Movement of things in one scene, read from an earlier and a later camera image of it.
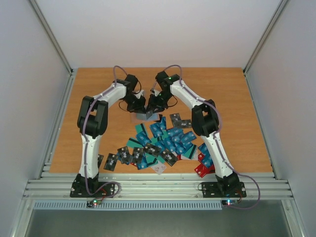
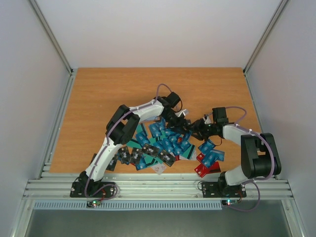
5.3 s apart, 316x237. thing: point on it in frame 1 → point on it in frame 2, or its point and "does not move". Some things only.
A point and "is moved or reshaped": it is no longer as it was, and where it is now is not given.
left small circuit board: x=94 y=202 does not move
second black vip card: x=110 y=162 does not move
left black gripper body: x=134 y=104 → x=174 y=122
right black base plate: x=223 y=189 does not move
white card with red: x=159 y=168 does not move
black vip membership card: x=149 y=114 is moved or reshaped
